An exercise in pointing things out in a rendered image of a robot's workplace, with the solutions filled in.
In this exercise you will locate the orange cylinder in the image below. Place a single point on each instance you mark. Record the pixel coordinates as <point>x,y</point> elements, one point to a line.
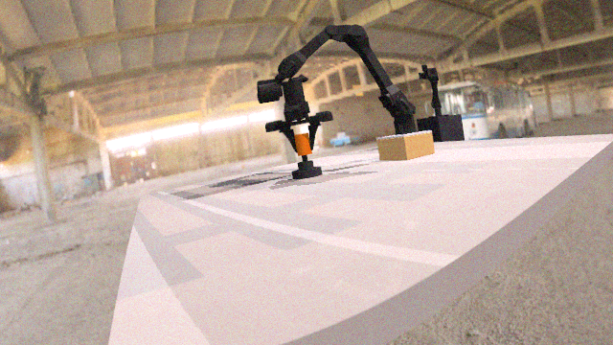
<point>302,144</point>

